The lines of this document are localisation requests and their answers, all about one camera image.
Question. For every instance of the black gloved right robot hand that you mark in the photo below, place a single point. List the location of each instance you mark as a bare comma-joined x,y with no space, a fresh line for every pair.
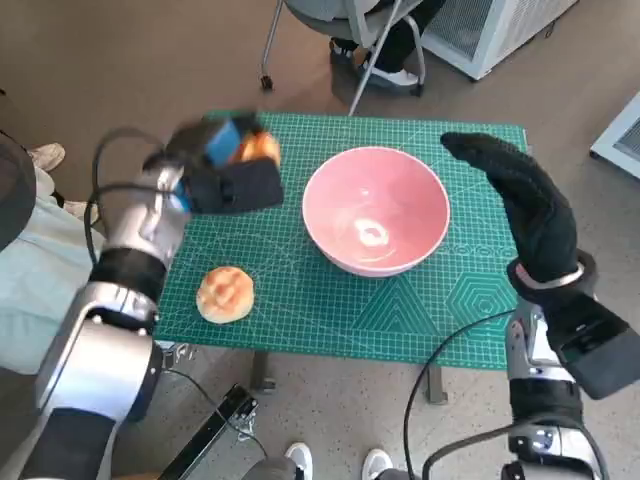
540,220

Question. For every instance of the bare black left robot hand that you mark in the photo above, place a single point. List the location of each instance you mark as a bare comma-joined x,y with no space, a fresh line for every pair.
222,142

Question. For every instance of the long toy bread loaf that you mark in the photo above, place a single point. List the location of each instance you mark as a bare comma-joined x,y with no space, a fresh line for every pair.
260,145

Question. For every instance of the pink bowl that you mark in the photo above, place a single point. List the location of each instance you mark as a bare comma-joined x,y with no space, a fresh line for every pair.
345,200

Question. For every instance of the round toy bread bun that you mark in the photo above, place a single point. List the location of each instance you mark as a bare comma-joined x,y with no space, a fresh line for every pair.
225,295

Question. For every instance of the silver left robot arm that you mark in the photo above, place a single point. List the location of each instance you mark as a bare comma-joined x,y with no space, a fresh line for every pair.
100,340

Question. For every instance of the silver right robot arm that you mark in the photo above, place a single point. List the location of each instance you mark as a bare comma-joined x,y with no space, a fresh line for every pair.
540,400

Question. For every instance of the white mesh cabinet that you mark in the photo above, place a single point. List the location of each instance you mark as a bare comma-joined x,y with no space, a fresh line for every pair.
505,30
625,140

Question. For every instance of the grey office chair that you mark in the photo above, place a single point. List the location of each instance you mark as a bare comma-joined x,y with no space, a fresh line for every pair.
310,15

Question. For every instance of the silver metal rod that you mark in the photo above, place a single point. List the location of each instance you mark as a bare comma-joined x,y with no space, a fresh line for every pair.
365,80

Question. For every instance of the green cutting mat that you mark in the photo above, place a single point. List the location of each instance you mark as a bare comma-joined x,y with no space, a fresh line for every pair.
300,320

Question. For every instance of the dark table leg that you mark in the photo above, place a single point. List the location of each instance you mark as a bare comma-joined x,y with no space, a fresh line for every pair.
261,372
434,385

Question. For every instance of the person on chair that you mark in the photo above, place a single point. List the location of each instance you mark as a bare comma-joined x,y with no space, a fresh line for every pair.
405,35

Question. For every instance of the person in light trousers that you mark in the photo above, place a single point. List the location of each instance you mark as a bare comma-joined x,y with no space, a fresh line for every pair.
30,280

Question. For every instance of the white shoe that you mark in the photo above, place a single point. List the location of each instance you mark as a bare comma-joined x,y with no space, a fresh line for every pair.
376,465
299,462

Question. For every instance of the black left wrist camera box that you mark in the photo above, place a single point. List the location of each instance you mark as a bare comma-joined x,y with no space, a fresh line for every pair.
240,190

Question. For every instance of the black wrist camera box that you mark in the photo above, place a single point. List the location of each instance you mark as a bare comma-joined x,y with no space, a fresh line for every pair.
240,190
600,345

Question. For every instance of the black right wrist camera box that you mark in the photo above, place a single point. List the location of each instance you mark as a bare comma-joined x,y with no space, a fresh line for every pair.
600,345

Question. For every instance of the silver metal bracket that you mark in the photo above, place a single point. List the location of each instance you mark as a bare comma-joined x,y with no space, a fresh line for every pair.
175,355

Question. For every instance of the black metal rail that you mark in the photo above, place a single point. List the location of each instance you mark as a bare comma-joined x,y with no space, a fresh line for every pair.
210,435

